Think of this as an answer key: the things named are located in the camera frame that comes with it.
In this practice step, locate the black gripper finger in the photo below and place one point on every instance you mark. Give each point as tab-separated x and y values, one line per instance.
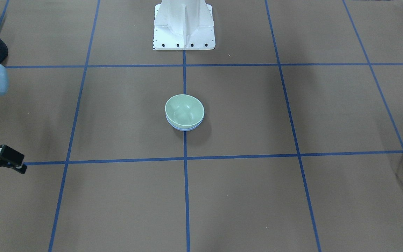
11	156
20	169

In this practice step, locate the blue bowl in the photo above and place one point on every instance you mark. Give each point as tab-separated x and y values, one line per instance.
183	128

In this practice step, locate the green bowl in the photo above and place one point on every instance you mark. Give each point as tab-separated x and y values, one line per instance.
184	110

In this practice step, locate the white camera mast base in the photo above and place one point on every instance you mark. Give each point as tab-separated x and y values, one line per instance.
183	25

